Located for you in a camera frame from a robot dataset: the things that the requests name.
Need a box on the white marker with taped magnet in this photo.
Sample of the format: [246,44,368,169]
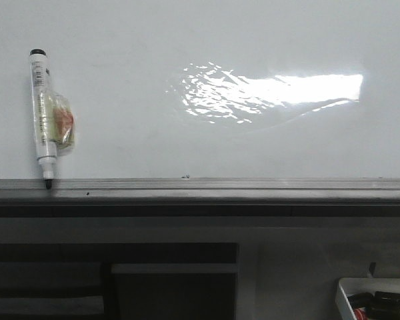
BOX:
[29,49,75,190]

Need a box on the white whiteboard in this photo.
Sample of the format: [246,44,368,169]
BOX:
[0,1,400,179]

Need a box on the white marker tray box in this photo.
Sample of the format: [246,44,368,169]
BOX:
[335,277,400,320]

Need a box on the dark cabinet below board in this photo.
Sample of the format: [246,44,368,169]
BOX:
[0,243,239,319]

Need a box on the red marker in tray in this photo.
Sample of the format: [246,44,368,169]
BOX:
[347,292,373,320]

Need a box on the black marker in tray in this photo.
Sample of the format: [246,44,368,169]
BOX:
[365,291,400,320]

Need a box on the metal wall hook left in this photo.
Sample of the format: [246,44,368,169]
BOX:
[367,261,377,278]

